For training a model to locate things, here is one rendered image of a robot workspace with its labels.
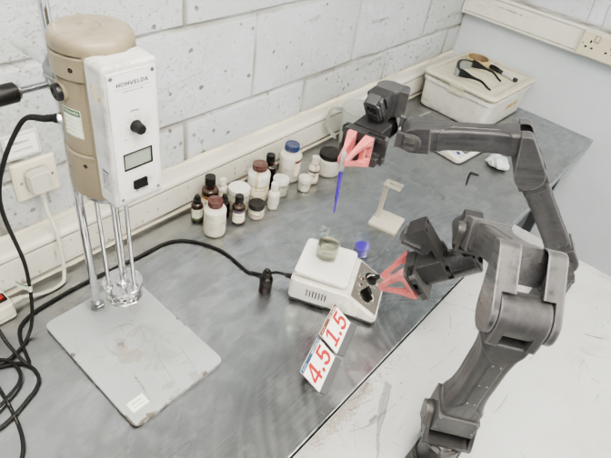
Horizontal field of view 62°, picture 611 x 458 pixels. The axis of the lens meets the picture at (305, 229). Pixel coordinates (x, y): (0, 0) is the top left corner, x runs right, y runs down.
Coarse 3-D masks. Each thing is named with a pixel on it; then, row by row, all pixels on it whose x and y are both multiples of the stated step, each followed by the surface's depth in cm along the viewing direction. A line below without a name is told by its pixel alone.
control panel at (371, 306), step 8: (360, 264) 117; (360, 272) 116; (368, 272) 118; (360, 280) 114; (376, 280) 118; (360, 288) 113; (376, 288) 116; (352, 296) 110; (360, 296) 111; (376, 296) 115; (368, 304) 112; (376, 304) 113
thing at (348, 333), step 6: (336, 306) 110; (330, 312) 108; (324, 324) 105; (348, 324) 111; (354, 324) 111; (348, 330) 110; (354, 330) 110; (342, 336) 108; (348, 336) 109; (324, 342) 107; (342, 342) 107; (348, 342) 108; (330, 348) 106; (336, 348) 106; (342, 348) 106; (342, 354) 105
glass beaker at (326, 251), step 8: (328, 224) 112; (320, 232) 109; (328, 232) 113; (336, 232) 112; (344, 232) 111; (320, 240) 110; (328, 240) 108; (336, 240) 108; (320, 248) 111; (328, 248) 110; (336, 248) 110; (320, 256) 112; (328, 256) 111; (336, 256) 113
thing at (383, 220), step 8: (384, 184) 133; (400, 184) 134; (384, 192) 136; (384, 200) 137; (376, 216) 141; (384, 216) 142; (392, 216) 142; (376, 224) 139; (384, 224) 139; (392, 224) 140; (400, 224) 140; (392, 232) 137
